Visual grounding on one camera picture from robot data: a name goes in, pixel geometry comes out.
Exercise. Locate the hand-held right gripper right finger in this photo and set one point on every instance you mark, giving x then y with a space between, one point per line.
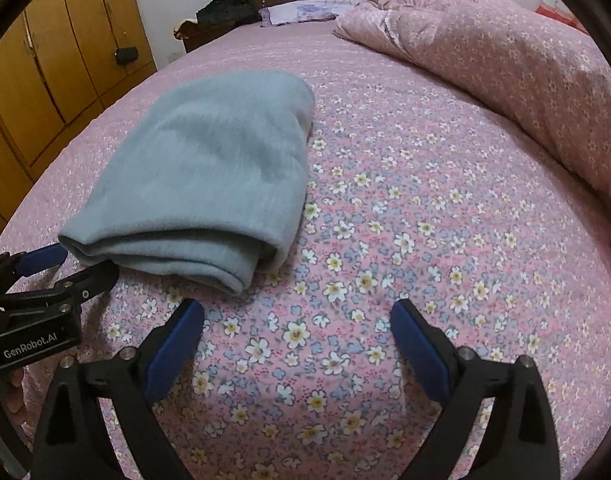
418 350

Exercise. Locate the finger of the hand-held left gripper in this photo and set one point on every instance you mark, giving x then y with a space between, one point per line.
92 280
40 258

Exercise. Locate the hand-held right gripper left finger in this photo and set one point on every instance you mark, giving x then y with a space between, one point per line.
178 350

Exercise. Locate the grey pants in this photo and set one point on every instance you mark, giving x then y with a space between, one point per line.
205 160

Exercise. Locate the person's left hand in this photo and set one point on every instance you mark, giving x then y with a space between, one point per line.
12 390

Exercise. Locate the pink floral bed sheet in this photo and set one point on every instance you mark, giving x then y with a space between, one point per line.
385 185

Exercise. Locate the wooden wardrobe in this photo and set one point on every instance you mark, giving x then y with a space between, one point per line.
60 60

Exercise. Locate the black hanging pouch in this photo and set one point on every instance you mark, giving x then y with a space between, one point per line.
127 55

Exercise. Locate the wooden nightstand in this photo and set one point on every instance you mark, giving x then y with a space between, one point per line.
195 35

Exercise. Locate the dark clothing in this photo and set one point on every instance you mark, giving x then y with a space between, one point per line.
225 10

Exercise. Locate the pink floral quilt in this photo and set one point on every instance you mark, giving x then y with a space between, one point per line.
510 60

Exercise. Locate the purple pillow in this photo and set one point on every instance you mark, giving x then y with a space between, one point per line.
305 10

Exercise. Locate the red blanket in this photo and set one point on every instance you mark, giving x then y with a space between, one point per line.
555 12

